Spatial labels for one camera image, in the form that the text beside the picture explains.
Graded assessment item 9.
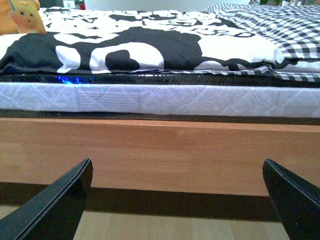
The yellow plush dinosaur toy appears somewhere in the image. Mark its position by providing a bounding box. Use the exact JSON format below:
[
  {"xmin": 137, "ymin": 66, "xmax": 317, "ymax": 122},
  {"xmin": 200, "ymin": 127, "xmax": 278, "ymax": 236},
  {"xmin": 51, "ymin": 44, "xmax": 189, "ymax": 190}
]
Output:
[{"xmin": 0, "ymin": 0, "xmax": 46, "ymax": 35}]

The black white checkered blanket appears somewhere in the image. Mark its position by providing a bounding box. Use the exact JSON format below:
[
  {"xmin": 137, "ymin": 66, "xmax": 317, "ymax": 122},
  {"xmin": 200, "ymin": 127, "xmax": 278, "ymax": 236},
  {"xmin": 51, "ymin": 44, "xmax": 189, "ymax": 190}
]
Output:
[{"xmin": 128, "ymin": 3, "xmax": 320, "ymax": 83}]

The white quilted mattress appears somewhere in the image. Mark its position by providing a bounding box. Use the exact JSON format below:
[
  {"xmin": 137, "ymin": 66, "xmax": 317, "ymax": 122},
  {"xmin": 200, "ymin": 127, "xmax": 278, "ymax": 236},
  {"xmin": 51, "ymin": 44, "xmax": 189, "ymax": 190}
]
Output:
[{"xmin": 0, "ymin": 82, "xmax": 320, "ymax": 118}]

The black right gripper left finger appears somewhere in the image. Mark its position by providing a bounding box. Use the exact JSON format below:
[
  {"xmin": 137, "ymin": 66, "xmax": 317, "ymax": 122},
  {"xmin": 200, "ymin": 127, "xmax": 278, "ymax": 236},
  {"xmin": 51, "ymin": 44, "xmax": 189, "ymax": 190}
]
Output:
[{"xmin": 0, "ymin": 158, "xmax": 93, "ymax": 240}]

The wooden bed frame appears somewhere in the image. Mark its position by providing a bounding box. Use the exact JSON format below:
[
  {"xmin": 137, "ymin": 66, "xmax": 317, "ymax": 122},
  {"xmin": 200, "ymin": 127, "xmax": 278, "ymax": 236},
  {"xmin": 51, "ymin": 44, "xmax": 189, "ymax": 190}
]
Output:
[{"xmin": 0, "ymin": 110, "xmax": 320, "ymax": 196}]

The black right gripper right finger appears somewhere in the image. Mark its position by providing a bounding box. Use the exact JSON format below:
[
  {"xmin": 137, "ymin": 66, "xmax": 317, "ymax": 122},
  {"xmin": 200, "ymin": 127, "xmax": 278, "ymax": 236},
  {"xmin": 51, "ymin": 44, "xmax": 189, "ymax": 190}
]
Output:
[{"xmin": 262, "ymin": 159, "xmax": 320, "ymax": 240}]

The black white patterned blanket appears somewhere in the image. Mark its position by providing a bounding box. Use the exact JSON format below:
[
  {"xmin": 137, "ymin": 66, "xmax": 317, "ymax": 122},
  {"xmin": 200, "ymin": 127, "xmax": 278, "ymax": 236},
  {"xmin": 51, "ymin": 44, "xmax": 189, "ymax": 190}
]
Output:
[{"xmin": 0, "ymin": 7, "xmax": 296, "ymax": 74}]

